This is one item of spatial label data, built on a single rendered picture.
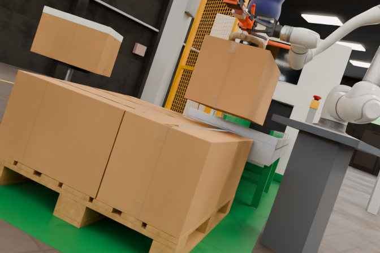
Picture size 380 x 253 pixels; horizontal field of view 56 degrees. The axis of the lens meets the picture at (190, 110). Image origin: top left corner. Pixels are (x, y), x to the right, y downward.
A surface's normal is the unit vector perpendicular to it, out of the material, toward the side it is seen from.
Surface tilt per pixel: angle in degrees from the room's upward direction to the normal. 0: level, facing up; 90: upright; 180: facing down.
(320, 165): 90
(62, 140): 90
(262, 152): 90
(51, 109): 90
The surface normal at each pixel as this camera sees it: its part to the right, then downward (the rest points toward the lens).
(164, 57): -0.30, -0.07
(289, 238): -0.64, -0.19
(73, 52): -0.07, 0.01
